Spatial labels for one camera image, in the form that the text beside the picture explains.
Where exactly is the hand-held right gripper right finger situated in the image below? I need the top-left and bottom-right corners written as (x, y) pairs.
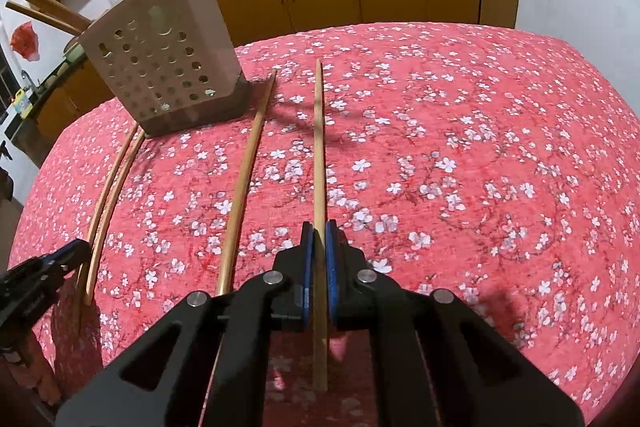
top-left (325, 219), bottom-right (586, 427)

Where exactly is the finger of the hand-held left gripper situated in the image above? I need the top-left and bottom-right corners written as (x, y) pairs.
top-left (37, 238), bottom-right (94, 280)

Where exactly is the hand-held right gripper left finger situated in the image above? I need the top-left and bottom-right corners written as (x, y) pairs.
top-left (55, 222), bottom-right (315, 427)

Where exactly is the beige perforated chopstick holder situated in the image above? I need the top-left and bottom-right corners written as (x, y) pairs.
top-left (77, 0), bottom-right (253, 138)

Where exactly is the person's left hand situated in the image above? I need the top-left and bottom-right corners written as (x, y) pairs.
top-left (0, 334), bottom-right (63, 405)

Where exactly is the yellow detergent bottle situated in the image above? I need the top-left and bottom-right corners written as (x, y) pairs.
top-left (12, 89), bottom-right (32, 120)

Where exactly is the red hanging plastic bag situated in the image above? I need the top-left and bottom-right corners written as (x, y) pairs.
top-left (10, 21), bottom-right (41, 60)

